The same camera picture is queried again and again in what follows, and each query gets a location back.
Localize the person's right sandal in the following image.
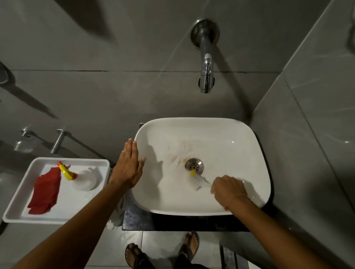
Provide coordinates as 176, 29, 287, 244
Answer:
177, 231, 200, 262

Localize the white plastic tray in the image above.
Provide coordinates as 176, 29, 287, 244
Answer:
2, 157, 111, 224

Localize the chrome soap dish holder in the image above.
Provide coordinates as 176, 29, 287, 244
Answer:
14, 128, 39, 153

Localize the person's right hand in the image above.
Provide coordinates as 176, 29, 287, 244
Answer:
210, 175, 249, 212

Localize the chrome wall faucet spout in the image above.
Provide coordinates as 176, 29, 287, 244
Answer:
190, 18, 220, 94

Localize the chrome sink drain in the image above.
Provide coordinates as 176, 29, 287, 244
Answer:
185, 157, 204, 173

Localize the person's left sandal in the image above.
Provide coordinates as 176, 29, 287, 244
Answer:
124, 243, 150, 269

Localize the person's right forearm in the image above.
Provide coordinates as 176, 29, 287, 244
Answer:
226, 195, 333, 269

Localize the person's left forearm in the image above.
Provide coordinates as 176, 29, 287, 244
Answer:
11, 181, 131, 269

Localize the person's left hand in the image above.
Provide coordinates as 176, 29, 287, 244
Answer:
109, 138, 146, 190

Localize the person's sandal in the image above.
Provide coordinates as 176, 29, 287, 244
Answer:
177, 231, 200, 262
124, 243, 150, 269

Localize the white scrubbing brush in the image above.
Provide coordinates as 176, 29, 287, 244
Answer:
189, 169, 213, 192

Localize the white ceramic sink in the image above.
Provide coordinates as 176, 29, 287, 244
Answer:
131, 117, 272, 217

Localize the red cloth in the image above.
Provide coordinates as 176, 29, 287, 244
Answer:
27, 166, 62, 215

